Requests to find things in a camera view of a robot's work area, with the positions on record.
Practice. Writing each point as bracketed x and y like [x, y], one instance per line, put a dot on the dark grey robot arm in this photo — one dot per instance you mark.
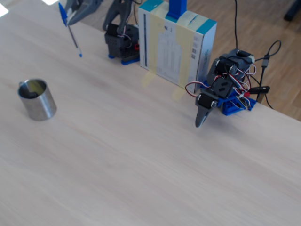
[117, 42]

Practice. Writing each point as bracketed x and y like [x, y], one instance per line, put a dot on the silver metal cup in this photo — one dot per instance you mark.
[40, 106]

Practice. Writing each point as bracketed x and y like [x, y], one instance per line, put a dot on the blue arm base plate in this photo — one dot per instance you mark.
[128, 62]

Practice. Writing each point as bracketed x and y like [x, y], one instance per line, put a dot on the blue idle arm base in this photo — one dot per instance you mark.
[231, 107]

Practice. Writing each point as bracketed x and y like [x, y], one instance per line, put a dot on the small controller circuit board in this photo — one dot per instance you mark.
[243, 102]

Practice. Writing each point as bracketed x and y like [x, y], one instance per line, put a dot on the dark furniture foot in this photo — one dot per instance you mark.
[294, 10]

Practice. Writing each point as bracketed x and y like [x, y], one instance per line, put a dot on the idle arm gripper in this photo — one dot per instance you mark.
[205, 101]

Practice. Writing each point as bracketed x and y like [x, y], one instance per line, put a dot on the blue plastic post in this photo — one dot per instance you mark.
[176, 9]

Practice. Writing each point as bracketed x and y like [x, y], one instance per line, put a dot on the idle grey robot arm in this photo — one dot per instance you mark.
[235, 60]

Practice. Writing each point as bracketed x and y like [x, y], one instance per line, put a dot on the yellow highlighter with black cap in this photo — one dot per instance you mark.
[31, 94]

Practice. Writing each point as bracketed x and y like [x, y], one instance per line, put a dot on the blue ballpoint pen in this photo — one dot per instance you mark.
[63, 14]

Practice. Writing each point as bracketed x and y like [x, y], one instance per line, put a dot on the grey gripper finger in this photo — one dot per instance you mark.
[83, 10]
[71, 4]

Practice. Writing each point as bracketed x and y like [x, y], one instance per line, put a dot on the black power plug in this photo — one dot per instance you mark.
[261, 89]

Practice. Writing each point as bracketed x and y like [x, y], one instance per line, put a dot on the yellow masking tape strip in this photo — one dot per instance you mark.
[152, 47]
[184, 58]

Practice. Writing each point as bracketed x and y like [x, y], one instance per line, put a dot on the white teal cardboard box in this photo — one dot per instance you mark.
[169, 47]

